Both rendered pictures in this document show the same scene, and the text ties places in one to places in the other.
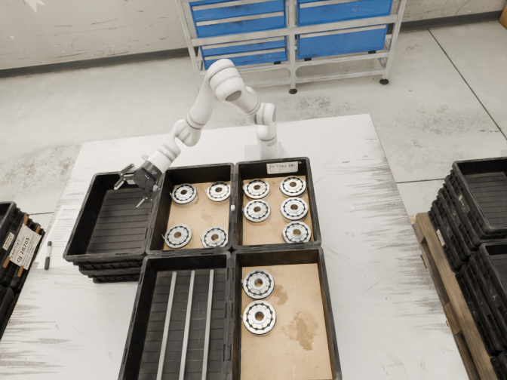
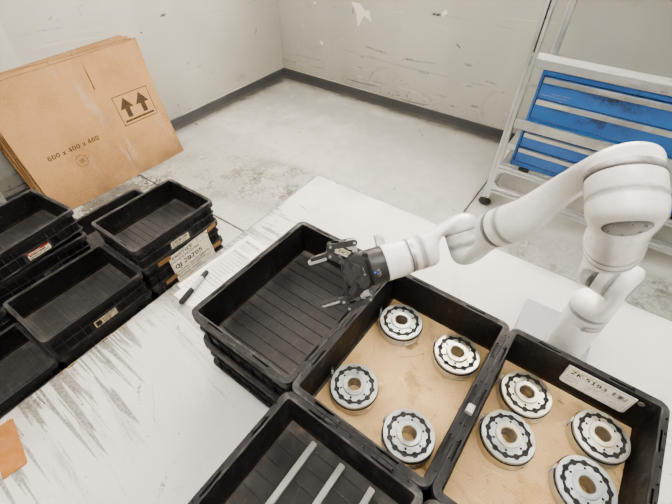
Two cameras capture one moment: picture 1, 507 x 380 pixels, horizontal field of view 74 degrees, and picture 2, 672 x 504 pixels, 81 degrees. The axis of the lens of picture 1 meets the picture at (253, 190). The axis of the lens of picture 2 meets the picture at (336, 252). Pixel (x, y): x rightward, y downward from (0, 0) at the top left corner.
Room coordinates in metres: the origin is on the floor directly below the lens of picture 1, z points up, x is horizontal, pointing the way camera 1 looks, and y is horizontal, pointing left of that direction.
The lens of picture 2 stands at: (0.33, 0.15, 1.65)
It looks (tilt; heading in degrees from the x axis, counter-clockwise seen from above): 45 degrees down; 29
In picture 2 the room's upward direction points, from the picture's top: straight up
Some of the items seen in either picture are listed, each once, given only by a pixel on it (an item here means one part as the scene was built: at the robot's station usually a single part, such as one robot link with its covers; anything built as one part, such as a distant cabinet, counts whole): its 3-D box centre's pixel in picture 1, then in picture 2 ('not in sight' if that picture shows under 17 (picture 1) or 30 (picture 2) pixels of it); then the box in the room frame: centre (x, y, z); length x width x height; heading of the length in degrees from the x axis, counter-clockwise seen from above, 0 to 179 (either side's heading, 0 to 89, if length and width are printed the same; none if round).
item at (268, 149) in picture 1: (268, 147); (575, 329); (1.11, -0.10, 0.81); 0.09 x 0.09 x 0.17; 0
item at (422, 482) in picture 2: (194, 206); (406, 357); (0.77, 0.23, 0.92); 0.40 x 0.30 x 0.02; 173
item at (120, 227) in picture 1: (123, 218); (297, 303); (0.81, 0.53, 0.87); 0.40 x 0.30 x 0.11; 173
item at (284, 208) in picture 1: (293, 208); (585, 485); (0.72, -0.14, 0.86); 0.10 x 0.10 x 0.01
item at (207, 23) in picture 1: (241, 33); (593, 139); (2.64, -0.12, 0.60); 0.72 x 0.03 x 0.56; 84
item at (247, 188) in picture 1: (256, 188); (525, 393); (0.85, -0.02, 0.86); 0.10 x 0.10 x 0.01
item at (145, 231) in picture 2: (1, 254); (169, 249); (1.09, 1.46, 0.37); 0.40 x 0.30 x 0.45; 174
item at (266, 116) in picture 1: (265, 121); (604, 289); (1.11, -0.10, 0.97); 0.09 x 0.09 x 0.17; 66
